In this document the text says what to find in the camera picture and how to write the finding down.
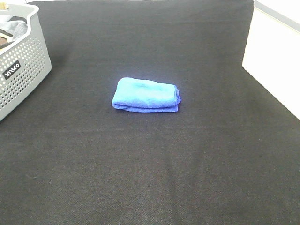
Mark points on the blue microfiber towel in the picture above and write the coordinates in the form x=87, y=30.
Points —
x=145, y=96

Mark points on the black table cloth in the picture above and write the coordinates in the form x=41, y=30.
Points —
x=230, y=155

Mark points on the white plastic storage box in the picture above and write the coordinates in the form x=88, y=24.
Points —
x=272, y=52

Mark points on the grey perforated laundry basket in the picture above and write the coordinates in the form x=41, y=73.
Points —
x=25, y=63

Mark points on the grey towel in basket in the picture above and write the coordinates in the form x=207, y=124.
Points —
x=10, y=31

